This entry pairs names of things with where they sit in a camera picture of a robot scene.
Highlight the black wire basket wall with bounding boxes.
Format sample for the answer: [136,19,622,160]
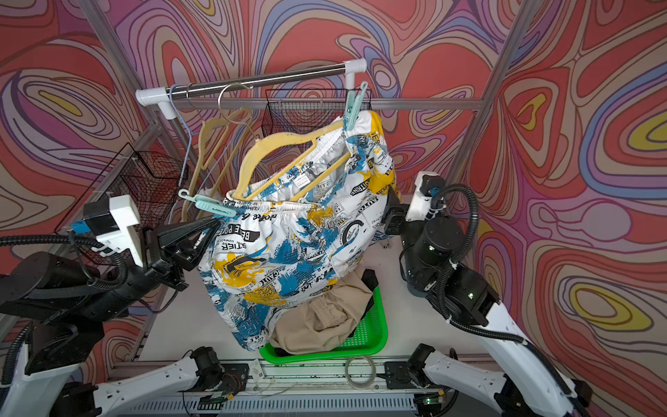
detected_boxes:
[262,88,347,137]
[54,144,182,235]

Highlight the black wire basket left wall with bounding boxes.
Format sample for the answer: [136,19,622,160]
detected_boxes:
[54,144,182,235]

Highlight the yellow hanger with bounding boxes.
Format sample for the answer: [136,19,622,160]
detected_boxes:
[187,107,254,196]
[217,82,353,203]

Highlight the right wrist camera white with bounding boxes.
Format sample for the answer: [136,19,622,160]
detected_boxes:
[406,171,446,222]

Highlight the green plastic basket tray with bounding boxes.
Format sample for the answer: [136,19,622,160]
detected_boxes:
[260,286,388,365]

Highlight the beige shorts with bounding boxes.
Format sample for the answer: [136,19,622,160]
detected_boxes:
[269,267,373,356]

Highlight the black shorts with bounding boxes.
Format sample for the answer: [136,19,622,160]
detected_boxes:
[361,269,379,293]

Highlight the black wire basket back wall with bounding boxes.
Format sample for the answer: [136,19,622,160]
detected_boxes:
[262,88,347,137]

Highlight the printed white blue yellow shorts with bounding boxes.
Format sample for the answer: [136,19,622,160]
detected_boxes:
[198,111,396,351]

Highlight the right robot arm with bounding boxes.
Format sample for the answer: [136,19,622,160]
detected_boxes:
[381,175,592,416]

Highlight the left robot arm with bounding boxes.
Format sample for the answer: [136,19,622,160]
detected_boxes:
[1,218,225,416]

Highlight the yellow hanger front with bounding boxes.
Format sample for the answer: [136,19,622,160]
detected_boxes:
[217,82,353,203]

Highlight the green clothespin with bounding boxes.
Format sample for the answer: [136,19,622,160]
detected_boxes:
[342,82,368,132]
[178,189,237,217]

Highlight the clothes rack with steel bar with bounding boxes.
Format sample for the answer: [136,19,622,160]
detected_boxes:
[135,58,368,120]

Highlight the clear tape roll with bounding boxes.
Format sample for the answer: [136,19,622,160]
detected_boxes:
[343,356,377,390]

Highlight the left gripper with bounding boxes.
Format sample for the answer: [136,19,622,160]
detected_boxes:
[78,215,215,326]

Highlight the light blue wire hanger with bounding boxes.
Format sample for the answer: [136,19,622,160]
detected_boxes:
[168,84,193,189]

